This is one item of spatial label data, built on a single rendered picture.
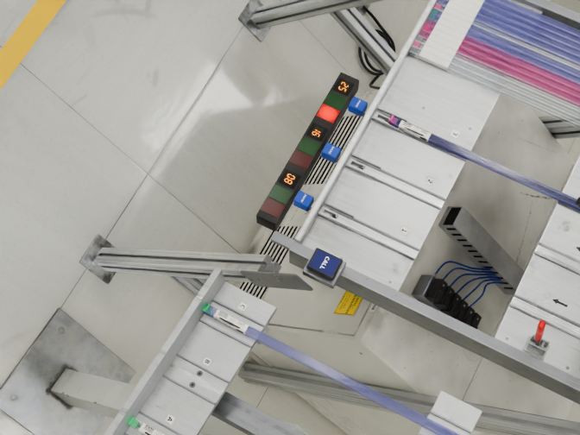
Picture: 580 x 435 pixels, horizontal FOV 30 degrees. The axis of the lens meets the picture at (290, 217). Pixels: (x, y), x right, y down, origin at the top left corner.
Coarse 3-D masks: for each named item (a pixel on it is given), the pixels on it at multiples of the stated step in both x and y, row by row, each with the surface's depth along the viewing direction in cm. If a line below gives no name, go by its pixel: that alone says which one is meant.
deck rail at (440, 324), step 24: (360, 288) 188; (384, 288) 186; (408, 312) 187; (432, 312) 185; (456, 336) 185; (480, 336) 183; (504, 360) 184; (528, 360) 181; (552, 384) 182; (576, 384) 179
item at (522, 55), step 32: (448, 0) 211; (480, 0) 211; (448, 32) 208; (480, 32) 208; (512, 32) 208; (544, 32) 208; (576, 32) 208; (448, 64) 205; (480, 64) 205; (512, 64) 205; (544, 64) 205; (576, 64) 205; (512, 96) 202; (544, 96) 202; (576, 96) 202
